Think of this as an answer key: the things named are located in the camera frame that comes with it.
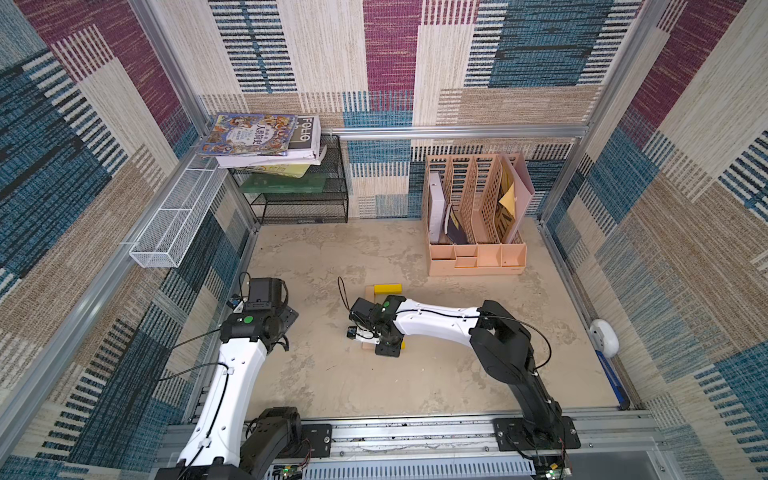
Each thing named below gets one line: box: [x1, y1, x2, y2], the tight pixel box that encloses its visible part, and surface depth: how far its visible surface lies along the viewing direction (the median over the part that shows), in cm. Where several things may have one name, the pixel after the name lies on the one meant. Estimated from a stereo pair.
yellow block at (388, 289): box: [374, 284, 403, 295], surface depth 102 cm
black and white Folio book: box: [215, 115, 327, 169], surface depth 83 cm
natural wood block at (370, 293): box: [365, 285, 375, 304], surface depth 101 cm
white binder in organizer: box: [429, 171, 445, 244], surface depth 104 cm
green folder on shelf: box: [240, 173, 328, 194], surface depth 96 cm
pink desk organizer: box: [426, 153, 535, 277], surface depth 105 cm
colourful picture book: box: [200, 114, 298, 156], surface depth 83 cm
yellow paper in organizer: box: [498, 182, 515, 217], surface depth 93 cm
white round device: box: [589, 319, 620, 358], surface depth 89 cm
